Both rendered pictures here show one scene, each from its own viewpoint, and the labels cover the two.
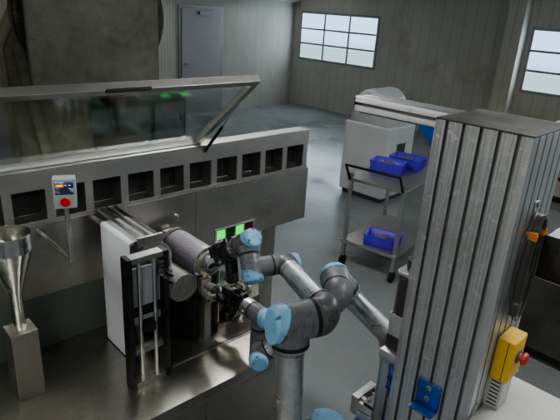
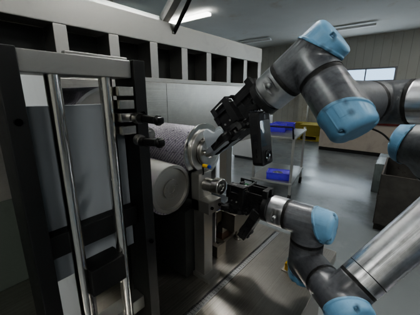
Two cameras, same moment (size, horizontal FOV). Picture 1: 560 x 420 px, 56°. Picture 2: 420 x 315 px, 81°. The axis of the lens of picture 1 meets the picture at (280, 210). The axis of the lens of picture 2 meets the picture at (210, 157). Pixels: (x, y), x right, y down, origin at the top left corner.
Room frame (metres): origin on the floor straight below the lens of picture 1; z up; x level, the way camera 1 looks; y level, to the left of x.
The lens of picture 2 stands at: (1.32, 0.33, 1.40)
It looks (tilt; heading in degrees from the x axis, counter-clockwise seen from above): 14 degrees down; 354
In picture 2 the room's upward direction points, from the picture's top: straight up
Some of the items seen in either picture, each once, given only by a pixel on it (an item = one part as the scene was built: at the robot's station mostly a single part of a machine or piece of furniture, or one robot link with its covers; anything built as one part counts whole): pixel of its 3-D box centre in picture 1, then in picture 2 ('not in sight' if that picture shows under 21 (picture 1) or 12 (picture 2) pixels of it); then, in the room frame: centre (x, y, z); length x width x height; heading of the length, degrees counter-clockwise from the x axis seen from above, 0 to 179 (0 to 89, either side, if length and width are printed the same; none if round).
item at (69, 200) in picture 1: (64, 192); not in sight; (1.60, 0.70, 1.66); 0.07 x 0.07 x 0.10; 20
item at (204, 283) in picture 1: (207, 311); (207, 227); (1.91, 0.28, 1.05); 0.06 x 0.05 x 0.31; 44
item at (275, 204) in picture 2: (247, 307); (277, 211); (1.86, 0.10, 1.11); 0.08 x 0.05 x 0.08; 134
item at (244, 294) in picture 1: (236, 297); (250, 199); (1.92, 0.16, 1.12); 0.12 x 0.08 x 0.09; 44
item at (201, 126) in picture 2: (208, 262); (203, 150); (1.96, 0.28, 1.25); 0.15 x 0.01 x 0.15; 134
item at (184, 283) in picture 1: (168, 275); (140, 178); (1.97, 0.45, 1.17); 0.26 x 0.12 x 0.12; 44
